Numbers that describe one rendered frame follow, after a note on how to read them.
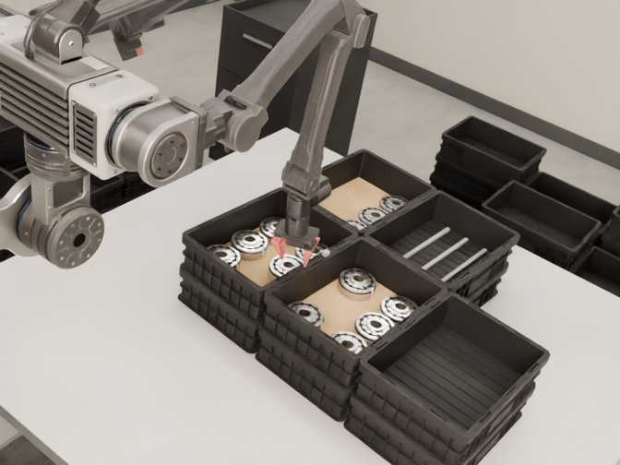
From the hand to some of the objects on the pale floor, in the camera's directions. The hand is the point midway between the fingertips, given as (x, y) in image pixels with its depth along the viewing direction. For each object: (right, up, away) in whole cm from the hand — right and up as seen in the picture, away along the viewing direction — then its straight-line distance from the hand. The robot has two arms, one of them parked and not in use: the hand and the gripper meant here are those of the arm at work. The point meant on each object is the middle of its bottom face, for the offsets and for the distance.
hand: (293, 259), depth 202 cm
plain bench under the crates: (-1, -75, +61) cm, 97 cm away
